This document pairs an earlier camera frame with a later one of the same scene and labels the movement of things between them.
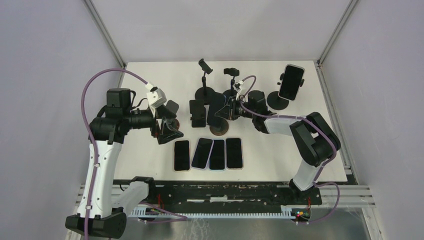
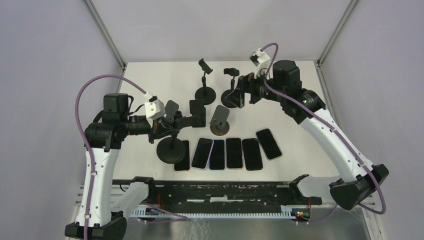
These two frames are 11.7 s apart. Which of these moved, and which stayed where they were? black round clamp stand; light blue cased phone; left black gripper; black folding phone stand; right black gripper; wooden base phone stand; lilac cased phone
Moved: right black gripper
Stayed: left black gripper; black folding phone stand; black round clamp stand; light blue cased phone; wooden base phone stand; lilac cased phone
